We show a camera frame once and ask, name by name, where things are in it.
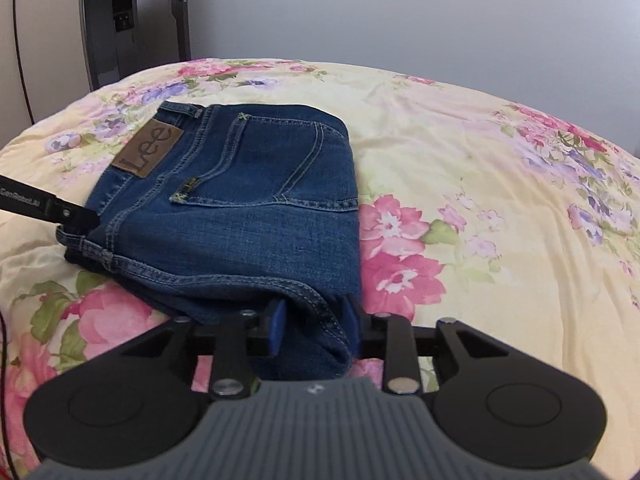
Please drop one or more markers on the blue denim pants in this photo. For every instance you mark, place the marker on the blue denim pants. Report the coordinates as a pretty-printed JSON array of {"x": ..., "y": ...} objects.
[{"x": 235, "y": 220}]

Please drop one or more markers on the dark grey door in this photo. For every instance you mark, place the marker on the dark grey door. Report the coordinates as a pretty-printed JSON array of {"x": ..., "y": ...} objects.
[{"x": 135, "y": 15}]

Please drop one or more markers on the yellow floral blanket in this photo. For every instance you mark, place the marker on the yellow floral blanket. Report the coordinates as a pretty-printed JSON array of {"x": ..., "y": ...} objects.
[{"x": 500, "y": 235}]

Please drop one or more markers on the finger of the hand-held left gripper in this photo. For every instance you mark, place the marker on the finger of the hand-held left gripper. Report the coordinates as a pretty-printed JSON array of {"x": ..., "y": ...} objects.
[{"x": 77, "y": 219}]

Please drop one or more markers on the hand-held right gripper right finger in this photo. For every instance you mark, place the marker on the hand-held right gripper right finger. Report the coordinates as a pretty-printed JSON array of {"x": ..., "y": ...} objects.
[{"x": 351, "y": 329}]

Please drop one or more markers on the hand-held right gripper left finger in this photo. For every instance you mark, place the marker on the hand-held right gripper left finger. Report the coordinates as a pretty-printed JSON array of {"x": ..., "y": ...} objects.
[{"x": 275, "y": 331}]

